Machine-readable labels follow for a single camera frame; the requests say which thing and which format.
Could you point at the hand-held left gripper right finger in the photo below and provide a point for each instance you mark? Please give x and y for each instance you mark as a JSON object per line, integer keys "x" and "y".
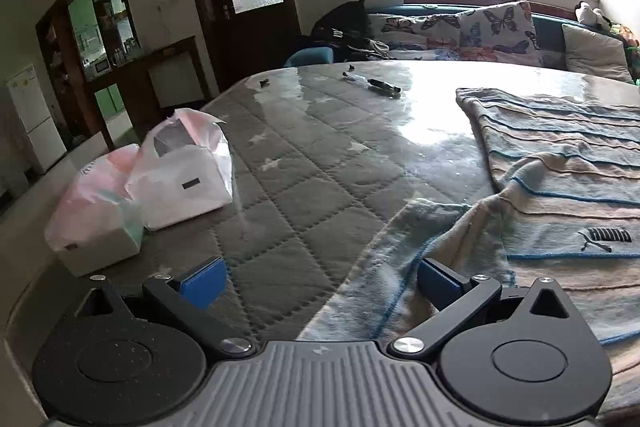
{"x": 440, "y": 283}

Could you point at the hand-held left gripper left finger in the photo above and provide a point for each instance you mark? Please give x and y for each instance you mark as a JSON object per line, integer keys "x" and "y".
{"x": 202, "y": 284}

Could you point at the striped pastel towel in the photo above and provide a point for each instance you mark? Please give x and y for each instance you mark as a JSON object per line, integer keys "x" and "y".
{"x": 550, "y": 167}

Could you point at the plastic-wrapped tissue pack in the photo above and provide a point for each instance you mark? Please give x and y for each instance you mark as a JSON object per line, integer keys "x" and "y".
{"x": 185, "y": 177}
{"x": 95, "y": 212}

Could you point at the grey quilted table cover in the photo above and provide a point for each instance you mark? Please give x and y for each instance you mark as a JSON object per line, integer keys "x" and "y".
{"x": 310, "y": 187}

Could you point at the black marker pen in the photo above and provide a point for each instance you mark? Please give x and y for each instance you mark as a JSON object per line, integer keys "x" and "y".
{"x": 385, "y": 88}

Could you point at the dark wooden sideboard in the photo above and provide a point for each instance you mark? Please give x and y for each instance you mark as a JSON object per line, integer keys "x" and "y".
{"x": 135, "y": 82}

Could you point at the clear pen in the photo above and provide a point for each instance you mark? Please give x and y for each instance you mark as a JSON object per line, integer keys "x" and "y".
{"x": 356, "y": 77}

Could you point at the long butterfly print cushion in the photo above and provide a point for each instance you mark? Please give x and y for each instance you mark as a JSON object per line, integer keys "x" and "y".
{"x": 425, "y": 53}
{"x": 415, "y": 27}

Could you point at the white refrigerator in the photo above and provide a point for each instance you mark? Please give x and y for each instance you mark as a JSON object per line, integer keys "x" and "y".
{"x": 35, "y": 117}

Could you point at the white microwave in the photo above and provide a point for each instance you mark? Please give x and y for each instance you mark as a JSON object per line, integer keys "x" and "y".
{"x": 102, "y": 66}

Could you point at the large butterfly print cushion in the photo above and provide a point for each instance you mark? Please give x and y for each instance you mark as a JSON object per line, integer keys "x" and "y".
{"x": 500, "y": 32}

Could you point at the blue sofa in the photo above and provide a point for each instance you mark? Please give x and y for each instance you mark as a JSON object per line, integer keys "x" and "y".
{"x": 547, "y": 32}

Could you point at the black bag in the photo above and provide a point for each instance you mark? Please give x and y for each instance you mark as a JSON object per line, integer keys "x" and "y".
{"x": 345, "y": 24}

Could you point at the dark wooden glass door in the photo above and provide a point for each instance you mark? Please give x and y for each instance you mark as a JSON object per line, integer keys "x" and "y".
{"x": 200, "y": 7}

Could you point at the grey cushion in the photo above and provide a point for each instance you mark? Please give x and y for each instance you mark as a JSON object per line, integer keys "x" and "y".
{"x": 595, "y": 52}

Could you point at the dark wooden display cabinet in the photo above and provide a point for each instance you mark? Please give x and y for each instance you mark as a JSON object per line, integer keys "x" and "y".
{"x": 107, "y": 7}

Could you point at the green and orange plush toy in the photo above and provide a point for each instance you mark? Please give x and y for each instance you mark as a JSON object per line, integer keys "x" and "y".
{"x": 627, "y": 39}

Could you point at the white and black plush toy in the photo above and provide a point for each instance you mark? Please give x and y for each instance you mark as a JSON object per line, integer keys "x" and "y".
{"x": 590, "y": 14}

